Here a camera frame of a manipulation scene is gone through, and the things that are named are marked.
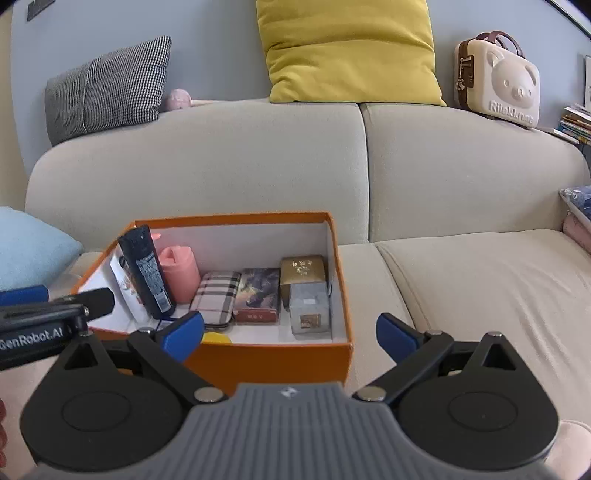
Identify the black spray can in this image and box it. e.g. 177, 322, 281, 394
117, 224, 177, 320

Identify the beige sofa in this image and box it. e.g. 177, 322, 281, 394
0, 98, 591, 480

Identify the golden brown box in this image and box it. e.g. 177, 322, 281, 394
280, 255, 328, 308

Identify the plaid case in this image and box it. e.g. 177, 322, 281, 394
189, 271, 242, 329

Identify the dark wall fixture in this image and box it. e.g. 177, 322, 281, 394
27, 0, 57, 22

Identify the light blue pillow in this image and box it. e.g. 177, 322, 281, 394
0, 206, 85, 292

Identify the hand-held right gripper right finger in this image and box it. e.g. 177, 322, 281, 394
351, 312, 533, 404

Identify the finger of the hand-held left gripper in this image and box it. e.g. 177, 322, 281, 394
52, 287, 116, 320
0, 284, 50, 306

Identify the pink plush toy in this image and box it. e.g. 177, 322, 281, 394
159, 89, 192, 112

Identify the orange cardboard box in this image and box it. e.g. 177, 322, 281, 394
69, 211, 354, 384

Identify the stack of books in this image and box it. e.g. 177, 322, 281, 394
551, 104, 591, 148

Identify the blue floral pillow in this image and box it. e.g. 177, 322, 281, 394
558, 185, 591, 232

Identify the cream bear suitcase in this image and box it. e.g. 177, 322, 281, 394
453, 31, 541, 128

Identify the houndstooth pillow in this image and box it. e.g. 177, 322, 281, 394
45, 36, 172, 147

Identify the dark picture frame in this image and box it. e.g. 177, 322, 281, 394
549, 0, 591, 33

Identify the yellow pillow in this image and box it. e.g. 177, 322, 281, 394
255, 0, 447, 107

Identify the clear plastic box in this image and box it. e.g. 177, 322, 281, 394
288, 281, 333, 341

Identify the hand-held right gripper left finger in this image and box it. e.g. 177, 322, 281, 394
48, 311, 228, 407

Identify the white printed tube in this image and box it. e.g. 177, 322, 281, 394
109, 251, 151, 324

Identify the pink cushion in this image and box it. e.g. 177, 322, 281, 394
562, 212, 591, 254

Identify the glossy booklet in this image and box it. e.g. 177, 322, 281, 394
233, 268, 282, 325

